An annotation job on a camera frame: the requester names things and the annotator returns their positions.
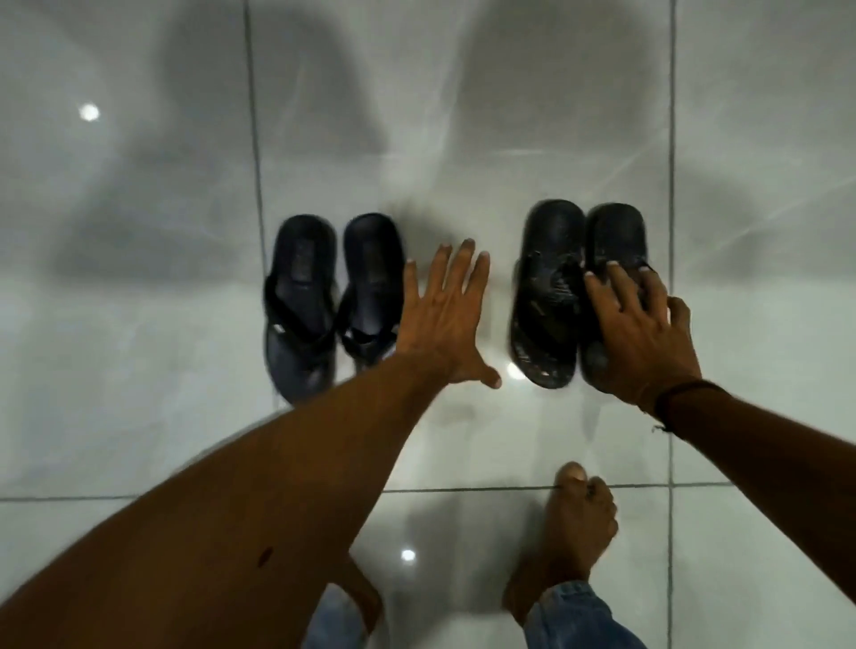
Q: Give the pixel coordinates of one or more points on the person's right hand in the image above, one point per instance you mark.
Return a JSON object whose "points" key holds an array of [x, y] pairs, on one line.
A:
{"points": [[645, 347]]}

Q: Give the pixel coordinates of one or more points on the person's left hand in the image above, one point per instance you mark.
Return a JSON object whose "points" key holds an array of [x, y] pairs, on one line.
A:
{"points": [[441, 327]]}

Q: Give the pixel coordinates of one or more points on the person's right middle finger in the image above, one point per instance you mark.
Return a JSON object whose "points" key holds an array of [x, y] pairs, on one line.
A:
{"points": [[623, 284]]}

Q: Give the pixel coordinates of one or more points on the person's right forearm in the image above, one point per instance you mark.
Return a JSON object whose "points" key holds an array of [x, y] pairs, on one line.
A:
{"points": [[776, 461]]}

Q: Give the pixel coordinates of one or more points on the blue jeans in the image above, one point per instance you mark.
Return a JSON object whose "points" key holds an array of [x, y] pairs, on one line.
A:
{"points": [[575, 618]]}

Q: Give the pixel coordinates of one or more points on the person's left thumb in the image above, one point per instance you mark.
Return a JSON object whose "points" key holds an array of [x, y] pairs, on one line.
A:
{"points": [[488, 374]]}

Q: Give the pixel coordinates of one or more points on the black thread wristband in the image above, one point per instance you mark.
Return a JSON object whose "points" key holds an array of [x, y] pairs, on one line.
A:
{"points": [[677, 391]]}

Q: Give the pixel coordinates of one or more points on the person's right little finger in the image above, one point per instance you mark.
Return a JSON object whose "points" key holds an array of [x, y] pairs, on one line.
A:
{"points": [[680, 315]]}

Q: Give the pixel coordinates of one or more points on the person's left forearm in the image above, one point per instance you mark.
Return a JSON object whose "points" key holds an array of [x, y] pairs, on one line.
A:
{"points": [[254, 508]]}

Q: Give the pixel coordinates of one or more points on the dark blue flip-flop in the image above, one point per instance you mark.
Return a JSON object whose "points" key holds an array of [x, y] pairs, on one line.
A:
{"points": [[301, 307], [371, 281]]}

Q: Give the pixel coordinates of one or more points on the person's foot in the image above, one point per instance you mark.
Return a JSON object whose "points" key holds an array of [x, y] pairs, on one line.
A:
{"points": [[568, 535], [361, 592]]}

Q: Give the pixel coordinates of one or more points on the person's right foot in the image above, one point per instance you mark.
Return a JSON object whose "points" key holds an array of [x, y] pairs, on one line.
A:
{"points": [[568, 535]]}

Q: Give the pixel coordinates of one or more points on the black flip-flop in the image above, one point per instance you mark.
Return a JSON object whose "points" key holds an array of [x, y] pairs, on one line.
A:
{"points": [[545, 301], [615, 234]]}

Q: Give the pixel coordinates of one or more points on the person's left little finger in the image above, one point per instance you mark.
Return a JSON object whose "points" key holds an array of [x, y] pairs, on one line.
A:
{"points": [[410, 287]]}

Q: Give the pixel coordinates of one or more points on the person's left middle finger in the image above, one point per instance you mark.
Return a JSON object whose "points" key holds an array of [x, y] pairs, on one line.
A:
{"points": [[463, 267]]}

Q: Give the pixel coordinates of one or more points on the person's left foot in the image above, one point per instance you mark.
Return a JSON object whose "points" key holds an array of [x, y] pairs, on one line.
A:
{"points": [[361, 592]]}

